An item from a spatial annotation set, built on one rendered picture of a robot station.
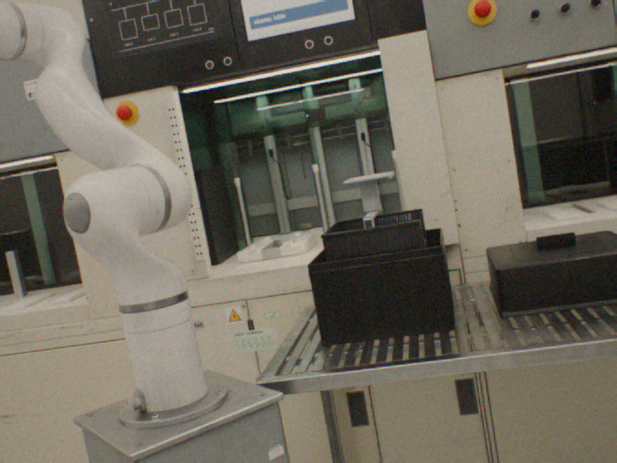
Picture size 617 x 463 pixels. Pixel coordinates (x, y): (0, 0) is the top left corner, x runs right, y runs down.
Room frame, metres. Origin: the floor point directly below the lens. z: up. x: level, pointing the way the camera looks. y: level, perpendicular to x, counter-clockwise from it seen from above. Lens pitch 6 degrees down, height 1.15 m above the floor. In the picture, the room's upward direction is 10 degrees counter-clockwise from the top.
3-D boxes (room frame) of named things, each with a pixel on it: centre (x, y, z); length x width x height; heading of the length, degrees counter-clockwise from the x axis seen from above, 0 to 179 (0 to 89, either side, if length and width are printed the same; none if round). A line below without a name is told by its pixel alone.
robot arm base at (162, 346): (1.19, 0.28, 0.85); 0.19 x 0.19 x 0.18
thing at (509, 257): (1.49, -0.52, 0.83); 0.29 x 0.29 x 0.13; 79
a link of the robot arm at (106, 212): (1.16, 0.30, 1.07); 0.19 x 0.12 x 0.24; 145
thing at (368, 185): (1.51, -0.15, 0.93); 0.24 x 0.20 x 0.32; 168
